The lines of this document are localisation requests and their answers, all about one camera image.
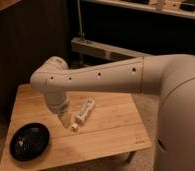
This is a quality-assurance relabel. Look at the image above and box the black ceramic bowl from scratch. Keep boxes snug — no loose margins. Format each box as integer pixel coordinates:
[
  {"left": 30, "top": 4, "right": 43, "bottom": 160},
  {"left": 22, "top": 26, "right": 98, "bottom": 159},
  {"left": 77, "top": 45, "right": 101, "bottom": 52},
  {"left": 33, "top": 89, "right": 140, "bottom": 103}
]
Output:
[{"left": 9, "top": 123, "right": 50, "bottom": 161}]

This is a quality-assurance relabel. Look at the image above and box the low wooden table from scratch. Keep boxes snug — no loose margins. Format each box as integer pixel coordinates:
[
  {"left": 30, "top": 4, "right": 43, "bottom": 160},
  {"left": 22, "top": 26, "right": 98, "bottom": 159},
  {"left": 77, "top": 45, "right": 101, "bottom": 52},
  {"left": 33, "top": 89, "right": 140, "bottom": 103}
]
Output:
[{"left": 0, "top": 84, "right": 151, "bottom": 171}]

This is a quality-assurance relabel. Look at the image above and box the wooden shelf with items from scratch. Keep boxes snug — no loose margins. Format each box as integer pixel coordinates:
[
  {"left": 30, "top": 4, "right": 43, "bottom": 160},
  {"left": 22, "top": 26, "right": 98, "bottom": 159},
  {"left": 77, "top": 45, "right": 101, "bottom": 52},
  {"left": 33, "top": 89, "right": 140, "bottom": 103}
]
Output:
[{"left": 84, "top": 0, "right": 195, "bottom": 20}]

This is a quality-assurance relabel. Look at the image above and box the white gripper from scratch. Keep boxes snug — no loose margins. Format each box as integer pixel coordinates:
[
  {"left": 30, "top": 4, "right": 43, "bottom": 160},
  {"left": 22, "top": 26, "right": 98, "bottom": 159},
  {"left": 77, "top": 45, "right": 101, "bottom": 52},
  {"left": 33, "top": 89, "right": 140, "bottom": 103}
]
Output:
[{"left": 45, "top": 94, "right": 71, "bottom": 128}]

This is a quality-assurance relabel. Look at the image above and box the white plastic bottle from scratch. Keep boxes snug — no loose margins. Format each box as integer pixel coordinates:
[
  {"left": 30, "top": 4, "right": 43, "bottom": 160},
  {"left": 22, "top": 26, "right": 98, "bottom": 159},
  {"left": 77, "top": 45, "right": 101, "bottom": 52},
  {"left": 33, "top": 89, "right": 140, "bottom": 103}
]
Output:
[{"left": 71, "top": 98, "right": 95, "bottom": 131}]

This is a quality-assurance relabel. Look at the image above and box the long grey case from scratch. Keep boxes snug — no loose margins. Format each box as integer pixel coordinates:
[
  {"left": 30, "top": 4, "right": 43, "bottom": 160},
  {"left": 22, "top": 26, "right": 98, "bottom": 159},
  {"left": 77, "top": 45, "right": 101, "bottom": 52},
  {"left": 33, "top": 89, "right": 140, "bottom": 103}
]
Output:
[{"left": 71, "top": 37, "right": 147, "bottom": 61}]

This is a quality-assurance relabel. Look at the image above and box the metal pole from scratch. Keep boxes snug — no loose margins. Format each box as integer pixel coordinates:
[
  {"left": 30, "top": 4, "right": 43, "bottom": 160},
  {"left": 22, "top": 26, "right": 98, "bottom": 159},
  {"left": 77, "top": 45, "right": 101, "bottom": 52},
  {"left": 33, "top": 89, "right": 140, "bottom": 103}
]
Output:
[{"left": 77, "top": 0, "right": 85, "bottom": 40}]

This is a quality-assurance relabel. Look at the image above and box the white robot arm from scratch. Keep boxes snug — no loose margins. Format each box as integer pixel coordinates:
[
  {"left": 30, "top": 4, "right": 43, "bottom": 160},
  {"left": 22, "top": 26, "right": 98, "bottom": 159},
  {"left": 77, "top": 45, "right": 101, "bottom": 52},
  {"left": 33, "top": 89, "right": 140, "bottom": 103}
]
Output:
[{"left": 30, "top": 54, "right": 195, "bottom": 171}]

